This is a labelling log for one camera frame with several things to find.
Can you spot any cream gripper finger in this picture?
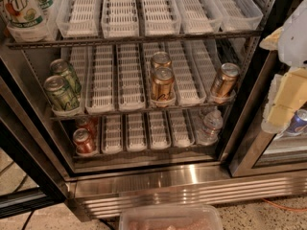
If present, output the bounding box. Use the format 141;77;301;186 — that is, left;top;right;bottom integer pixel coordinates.
259;27;283;51
261;67;307;134

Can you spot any orange can shelf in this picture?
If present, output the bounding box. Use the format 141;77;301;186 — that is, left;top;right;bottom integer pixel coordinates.
151;67;175;107
210;63;241;98
151;52;172;69

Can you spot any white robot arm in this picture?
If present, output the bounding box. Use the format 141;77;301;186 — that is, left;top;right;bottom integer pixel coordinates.
260;0;307;134

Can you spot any blue can right compartment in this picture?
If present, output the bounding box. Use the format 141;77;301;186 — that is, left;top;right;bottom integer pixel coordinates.
285;109;307;135

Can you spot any stainless steel fridge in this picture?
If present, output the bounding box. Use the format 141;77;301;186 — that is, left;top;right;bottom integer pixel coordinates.
0;0;307;221

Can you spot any rear red can bottom shelf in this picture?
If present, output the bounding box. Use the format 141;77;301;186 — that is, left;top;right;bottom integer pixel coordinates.
75;117;97;137

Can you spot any red can shelf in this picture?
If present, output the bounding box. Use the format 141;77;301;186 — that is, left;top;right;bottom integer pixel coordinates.
73;128;96;155
75;117;97;137

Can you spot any front red can bottom shelf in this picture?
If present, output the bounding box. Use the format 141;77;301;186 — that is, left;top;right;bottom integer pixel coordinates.
73;128;96;155

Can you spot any rear green can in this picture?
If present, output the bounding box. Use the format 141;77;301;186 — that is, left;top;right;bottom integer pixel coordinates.
50;58;82;97

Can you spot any green can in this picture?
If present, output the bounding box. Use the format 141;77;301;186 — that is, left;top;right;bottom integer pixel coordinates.
43;75;80;111
50;58;82;97

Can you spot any front green can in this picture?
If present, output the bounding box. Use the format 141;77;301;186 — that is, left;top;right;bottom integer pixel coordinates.
43;75;80;111

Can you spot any open fridge door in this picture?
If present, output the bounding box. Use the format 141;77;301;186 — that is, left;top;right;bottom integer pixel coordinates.
0;78;67;219

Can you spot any clear water bottle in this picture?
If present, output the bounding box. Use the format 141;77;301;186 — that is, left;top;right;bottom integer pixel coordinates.
200;109;224;146

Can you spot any clear plastic container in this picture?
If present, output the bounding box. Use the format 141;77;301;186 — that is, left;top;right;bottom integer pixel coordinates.
119;205;224;230

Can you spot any orange cable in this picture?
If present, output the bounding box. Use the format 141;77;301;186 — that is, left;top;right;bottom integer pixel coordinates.
261;197;307;213

